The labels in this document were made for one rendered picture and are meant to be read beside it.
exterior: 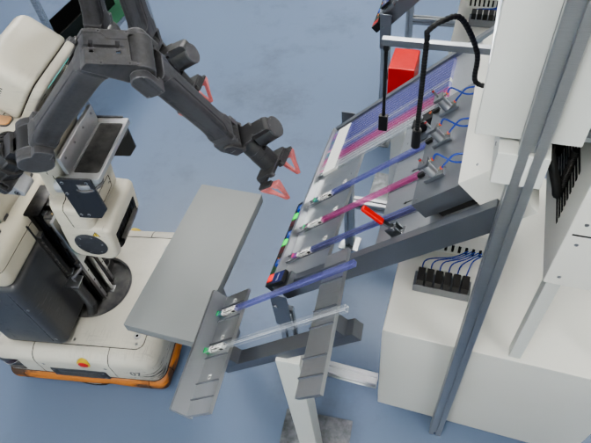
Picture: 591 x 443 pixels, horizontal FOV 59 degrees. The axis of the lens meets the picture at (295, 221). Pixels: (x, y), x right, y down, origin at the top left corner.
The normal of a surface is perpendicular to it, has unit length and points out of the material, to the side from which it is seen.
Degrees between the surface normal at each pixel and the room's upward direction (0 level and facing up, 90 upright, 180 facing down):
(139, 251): 0
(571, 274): 90
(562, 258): 90
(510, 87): 90
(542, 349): 0
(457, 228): 90
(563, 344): 0
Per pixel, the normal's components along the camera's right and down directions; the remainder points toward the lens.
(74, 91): 0.16, 0.93
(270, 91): -0.10, -0.63
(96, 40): 0.32, -0.35
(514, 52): -0.30, 0.76
